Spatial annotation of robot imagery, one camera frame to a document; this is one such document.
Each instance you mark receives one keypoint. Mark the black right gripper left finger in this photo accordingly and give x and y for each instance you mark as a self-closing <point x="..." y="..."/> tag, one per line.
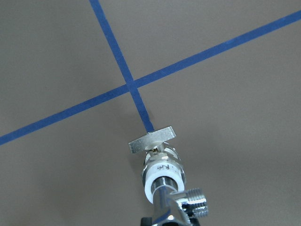
<point x="146" y="221"/>

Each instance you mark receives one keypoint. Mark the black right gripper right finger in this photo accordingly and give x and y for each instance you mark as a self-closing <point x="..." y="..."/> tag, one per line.
<point x="194" y="222"/>

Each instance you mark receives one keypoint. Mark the chrome tee pipe fitting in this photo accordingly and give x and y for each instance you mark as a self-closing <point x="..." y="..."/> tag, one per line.
<point x="175" y="208"/>

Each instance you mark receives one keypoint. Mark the PPR valve with white ends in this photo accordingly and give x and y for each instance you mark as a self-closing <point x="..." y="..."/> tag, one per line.
<point x="161" y="160"/>

